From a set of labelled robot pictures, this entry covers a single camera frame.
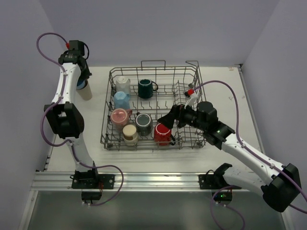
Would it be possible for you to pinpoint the blue plastic tumbler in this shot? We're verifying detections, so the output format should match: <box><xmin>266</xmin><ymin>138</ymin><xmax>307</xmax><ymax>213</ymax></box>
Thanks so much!
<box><xmin>76</xmin><ymin>80</ymin><xmax>88</xmax><ymax>90</ymax></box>

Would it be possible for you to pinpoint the beige plastic tumbler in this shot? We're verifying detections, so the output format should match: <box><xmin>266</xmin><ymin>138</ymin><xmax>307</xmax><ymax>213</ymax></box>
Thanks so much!
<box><xmin>77</xmin><ymin>83</ymin><xmax>92</xmax><ymax>101</ymax></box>

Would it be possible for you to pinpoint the white faceted ceramic mug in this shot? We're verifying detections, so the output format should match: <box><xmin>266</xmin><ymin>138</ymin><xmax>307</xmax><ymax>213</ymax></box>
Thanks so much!
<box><xmin>116</xmin><ymin>76</ymin><xmax>131</xmax><ymax>95</ymax></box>

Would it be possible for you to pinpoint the light blue faceted mug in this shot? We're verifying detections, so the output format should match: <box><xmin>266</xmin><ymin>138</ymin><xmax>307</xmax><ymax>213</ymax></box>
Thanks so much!
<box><xmin>114</xmin><ymin>91</ymin><xmax>130</xmax><ymax>109</ymax></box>

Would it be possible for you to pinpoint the pink ghost pattern mug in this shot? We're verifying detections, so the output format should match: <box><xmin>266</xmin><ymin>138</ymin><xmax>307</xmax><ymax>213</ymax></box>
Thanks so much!
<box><xmin>110</xmin><ymin>108</ymin><xmax>132</xmax><ymax>132</ymax></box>

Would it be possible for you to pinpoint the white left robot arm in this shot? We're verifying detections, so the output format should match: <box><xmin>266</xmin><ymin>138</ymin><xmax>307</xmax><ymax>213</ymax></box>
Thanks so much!
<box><xmin>43</xmin><ymin>40</ymin><xmax>97</xmax><ymax>177</ymax></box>

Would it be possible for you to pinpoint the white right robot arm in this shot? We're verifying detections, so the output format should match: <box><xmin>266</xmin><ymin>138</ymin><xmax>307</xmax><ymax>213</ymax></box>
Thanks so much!
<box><xmin>158</xmin><ymin>102</ymin><xmax>302</xmax><ymax>212</ymax></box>

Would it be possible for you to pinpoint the red mug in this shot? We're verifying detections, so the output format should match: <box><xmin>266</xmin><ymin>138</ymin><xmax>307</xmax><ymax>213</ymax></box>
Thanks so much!
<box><xmin>154</xmin><ymin>123</ymin><xmax>176</xmax><ymax>146</ymax></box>

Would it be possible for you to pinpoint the dark grey mug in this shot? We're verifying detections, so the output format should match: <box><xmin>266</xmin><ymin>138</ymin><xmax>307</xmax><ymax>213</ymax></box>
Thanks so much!
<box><xmin>135</xmin><ymin>113</ymin><xmax>153</xmax><ymax>137</ymax></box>

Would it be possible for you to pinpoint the dark green mug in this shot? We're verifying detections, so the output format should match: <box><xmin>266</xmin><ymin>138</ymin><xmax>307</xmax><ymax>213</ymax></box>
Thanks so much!
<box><xmin>138</xmin><ymin>79</ymin><xmax>158</xmax><ymax>99</ymax></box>

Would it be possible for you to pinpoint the cream and brown mug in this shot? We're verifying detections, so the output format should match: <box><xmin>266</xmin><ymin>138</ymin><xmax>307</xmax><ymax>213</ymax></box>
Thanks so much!
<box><xmin>122</xmin><ymin>125</ymin><xmax>139</xmax><ymax>146</ymax></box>

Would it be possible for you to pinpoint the right black controller box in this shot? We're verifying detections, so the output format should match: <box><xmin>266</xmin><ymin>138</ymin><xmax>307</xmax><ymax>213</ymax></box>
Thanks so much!
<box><xmin>212</xmin><ymin>190</ymin><xmax>233</xmax><ymax>205</ymax></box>

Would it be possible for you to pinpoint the black controller box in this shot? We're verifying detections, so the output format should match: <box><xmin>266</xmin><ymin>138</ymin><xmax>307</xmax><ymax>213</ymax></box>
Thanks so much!
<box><xmin>81</xmin><ymin>192</ymin><xmax>102</xmax><ymax>204</ymax></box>
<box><xmin>212</xmin><ymin>190</ymin><xmax>233</xmax><ymax>205</ymax></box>

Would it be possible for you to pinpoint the left black controller box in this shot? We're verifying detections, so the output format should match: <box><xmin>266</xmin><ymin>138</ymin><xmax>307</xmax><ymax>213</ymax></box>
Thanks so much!
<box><xmin>81</xmin><ymin>192</ymin><xmax>102</xmax><ymax>204</ymax></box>

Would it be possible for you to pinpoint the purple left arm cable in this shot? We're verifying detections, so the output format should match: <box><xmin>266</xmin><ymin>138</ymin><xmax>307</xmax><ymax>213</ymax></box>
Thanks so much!
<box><xmin>35</xmin><ymin>32</ymin><xmax>124</xmax><ymax>207</ymax></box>

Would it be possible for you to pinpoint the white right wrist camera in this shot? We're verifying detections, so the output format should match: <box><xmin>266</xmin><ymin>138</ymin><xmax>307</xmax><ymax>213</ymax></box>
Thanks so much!
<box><xmin>184</xmin><ymin>89</ymin><xmax>198</xmax><ymax>108</ymax></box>

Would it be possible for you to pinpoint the grey wire dish rack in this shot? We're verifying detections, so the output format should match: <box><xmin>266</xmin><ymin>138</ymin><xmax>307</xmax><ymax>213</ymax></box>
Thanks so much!
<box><xmin>100</xmin><ymin>60</ymin><xmax>206</xmax><ymax>151</ymax></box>

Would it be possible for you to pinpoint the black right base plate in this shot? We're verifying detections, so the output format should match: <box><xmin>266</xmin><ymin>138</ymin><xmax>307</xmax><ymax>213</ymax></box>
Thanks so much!
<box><xmin>198</xmin><ymin>170</ymin><xmax>227</xmax><ymax>190</ymax></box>

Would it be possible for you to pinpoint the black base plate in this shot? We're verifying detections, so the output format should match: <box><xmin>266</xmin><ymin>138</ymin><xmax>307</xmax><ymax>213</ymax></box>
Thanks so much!
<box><xmin>71</xmin><ymin>172</ymin><xmax>115</xmax><ymax>190</ymax></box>
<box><xmin>198</xmin><ymin>170</ymin><xmax>227</xmax><ymax>190</ymax></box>

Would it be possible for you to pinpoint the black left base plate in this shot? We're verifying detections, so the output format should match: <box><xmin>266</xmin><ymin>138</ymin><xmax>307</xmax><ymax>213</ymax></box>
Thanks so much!
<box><xmin>71</xmin><ymin>172</ymin><xmax>115</xmax><ymax>190</ymax></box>

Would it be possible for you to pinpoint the aluminium mounting rail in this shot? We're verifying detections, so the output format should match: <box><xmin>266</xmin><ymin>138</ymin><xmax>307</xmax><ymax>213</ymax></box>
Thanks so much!
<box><xmin>30</xmin><ymin>172</ymin><xmax>205</xmax><ymax>192</ymax></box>

